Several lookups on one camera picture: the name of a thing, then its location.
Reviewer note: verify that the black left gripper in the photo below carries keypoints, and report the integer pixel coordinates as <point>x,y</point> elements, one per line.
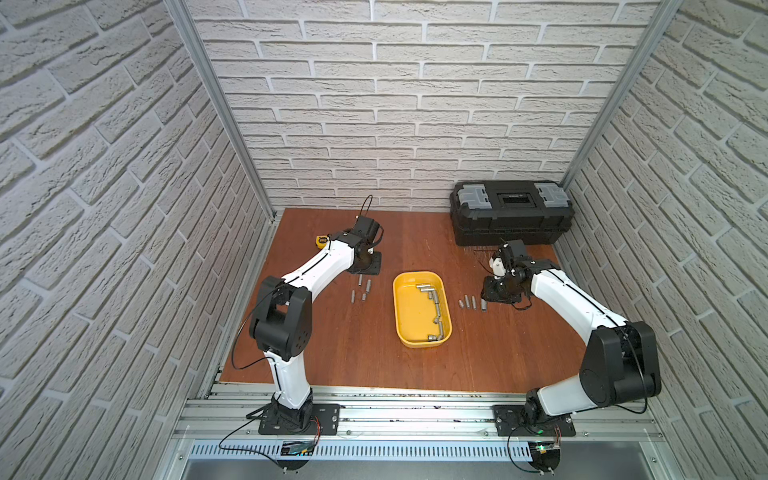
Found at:
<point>369,263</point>

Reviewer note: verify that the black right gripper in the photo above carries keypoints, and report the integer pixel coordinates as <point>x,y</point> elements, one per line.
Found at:
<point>489,294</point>

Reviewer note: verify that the yellow plastic storage box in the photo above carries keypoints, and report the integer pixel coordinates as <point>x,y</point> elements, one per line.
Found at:
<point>421,307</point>

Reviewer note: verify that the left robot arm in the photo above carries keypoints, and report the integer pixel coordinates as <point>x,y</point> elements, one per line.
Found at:
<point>282,320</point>

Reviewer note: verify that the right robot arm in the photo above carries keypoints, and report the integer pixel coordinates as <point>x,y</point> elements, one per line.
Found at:
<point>620,363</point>

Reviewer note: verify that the yellow tape measure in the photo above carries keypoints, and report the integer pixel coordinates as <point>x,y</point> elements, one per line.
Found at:
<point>322,241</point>

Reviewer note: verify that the black plastic toolbox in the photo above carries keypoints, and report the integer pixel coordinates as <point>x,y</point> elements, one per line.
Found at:
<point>491,212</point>

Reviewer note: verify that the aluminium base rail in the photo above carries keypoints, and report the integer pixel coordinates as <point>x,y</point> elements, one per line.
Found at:
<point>350,423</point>

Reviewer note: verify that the aluminium frame post left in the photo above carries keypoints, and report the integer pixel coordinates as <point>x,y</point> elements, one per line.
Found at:
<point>195,46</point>

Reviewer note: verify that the aluminium frame post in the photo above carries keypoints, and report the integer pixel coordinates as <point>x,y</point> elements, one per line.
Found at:
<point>647,45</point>
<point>195,46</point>

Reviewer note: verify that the aluminium frame post right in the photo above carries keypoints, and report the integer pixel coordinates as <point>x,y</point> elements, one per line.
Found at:
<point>647,45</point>

